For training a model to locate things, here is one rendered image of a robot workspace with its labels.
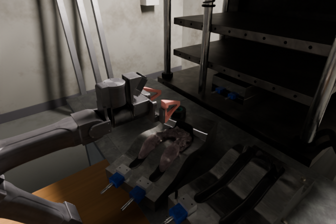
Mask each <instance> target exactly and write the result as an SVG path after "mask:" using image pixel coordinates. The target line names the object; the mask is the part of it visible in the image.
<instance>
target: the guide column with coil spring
mask: <svg viewBox="0 0 336 224"><path fill-rule="evenodd" d="M204 1H205V2H208V1H213V0H204ZM213 3H214V2H209V3H204V4H205V5H213ZM212 14H213V7H204V12H203V26H202V39H201V53H200V67H199V81H198V94H199V95H204V94H205V92H206V81H207V70H208V59H209V48H210V37H211V26H212Z"/></svg>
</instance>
